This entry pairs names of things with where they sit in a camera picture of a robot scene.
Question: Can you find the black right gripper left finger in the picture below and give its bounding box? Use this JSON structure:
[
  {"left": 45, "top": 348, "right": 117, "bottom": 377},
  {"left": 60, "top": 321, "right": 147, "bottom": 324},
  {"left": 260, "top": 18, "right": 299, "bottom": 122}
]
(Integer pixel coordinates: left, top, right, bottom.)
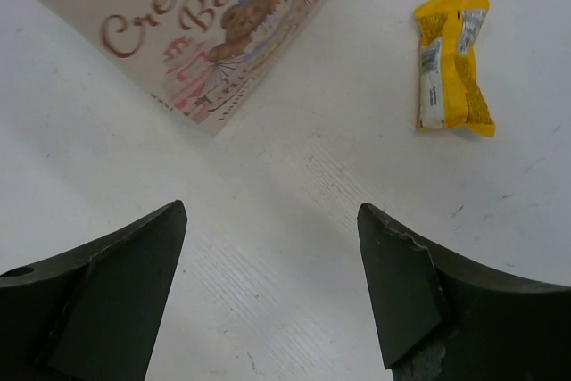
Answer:
[{"left": 1, "top": 201, "right": 187, "bottom": 380}]

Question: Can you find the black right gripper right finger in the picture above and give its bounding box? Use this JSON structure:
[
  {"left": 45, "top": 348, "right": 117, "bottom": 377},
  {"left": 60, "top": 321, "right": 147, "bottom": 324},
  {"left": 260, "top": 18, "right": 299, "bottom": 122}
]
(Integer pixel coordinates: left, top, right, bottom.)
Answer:
[{"left": 357, "top": 203, "right": 570, "bottom": 380}]

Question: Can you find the beige paper gift bag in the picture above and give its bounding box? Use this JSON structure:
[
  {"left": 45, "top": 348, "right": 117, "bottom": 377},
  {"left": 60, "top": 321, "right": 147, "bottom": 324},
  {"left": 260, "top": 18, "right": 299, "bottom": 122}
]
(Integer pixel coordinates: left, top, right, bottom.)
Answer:
[{"left": 39, "top": 0, "right": 326, "bottom": 135}]

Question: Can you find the yellow snack bar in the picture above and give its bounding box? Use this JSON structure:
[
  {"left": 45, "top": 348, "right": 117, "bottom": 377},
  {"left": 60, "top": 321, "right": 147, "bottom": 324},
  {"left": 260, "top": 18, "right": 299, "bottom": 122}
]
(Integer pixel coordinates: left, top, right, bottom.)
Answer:
[{"left": 414, "top": 0, "right": 496, "bottom": 137}]

